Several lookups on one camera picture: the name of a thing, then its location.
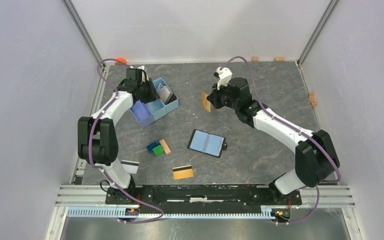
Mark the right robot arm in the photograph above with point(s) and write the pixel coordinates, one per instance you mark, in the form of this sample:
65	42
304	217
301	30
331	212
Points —
314	153

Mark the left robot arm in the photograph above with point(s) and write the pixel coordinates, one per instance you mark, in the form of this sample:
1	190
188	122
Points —
97	140

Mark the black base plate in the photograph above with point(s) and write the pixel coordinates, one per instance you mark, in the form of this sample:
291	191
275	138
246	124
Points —
209	198

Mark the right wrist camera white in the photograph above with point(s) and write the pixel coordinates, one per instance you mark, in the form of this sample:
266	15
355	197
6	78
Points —
224	75

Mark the gold patterned credit card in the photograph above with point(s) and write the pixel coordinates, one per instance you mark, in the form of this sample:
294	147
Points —
205	102

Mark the light blue middle bin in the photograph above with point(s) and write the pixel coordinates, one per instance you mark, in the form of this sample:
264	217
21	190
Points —
157	108

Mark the blue toy brick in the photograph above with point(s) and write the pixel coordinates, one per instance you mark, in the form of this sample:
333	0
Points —
152	145

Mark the purple plastic bin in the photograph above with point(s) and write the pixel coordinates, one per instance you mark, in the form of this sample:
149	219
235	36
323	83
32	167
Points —
142	114

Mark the wooden block back right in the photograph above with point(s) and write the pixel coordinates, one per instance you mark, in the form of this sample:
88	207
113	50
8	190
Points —
279	59

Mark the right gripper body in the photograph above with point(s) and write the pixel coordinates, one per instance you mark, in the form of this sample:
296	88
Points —
222	98

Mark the light blue bin with cards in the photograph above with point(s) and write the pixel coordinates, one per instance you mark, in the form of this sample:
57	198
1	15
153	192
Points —
171	106

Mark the orange round object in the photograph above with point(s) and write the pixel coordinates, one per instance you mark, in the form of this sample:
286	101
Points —
120	61

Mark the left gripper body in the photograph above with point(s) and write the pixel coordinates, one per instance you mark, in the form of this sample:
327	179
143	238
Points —
147	92

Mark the silver credit card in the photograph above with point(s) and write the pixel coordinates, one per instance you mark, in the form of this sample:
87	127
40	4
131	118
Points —
131	167

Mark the aluminium frame rail left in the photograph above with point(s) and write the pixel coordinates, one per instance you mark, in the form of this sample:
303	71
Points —
59	214

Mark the green toy brick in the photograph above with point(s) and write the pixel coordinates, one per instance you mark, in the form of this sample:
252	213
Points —
158	150

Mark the wooden arch block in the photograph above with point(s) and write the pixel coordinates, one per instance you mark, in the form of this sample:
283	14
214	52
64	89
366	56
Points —
312	99

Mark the black card holder wallet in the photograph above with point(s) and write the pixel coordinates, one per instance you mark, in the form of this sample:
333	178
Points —
207	143

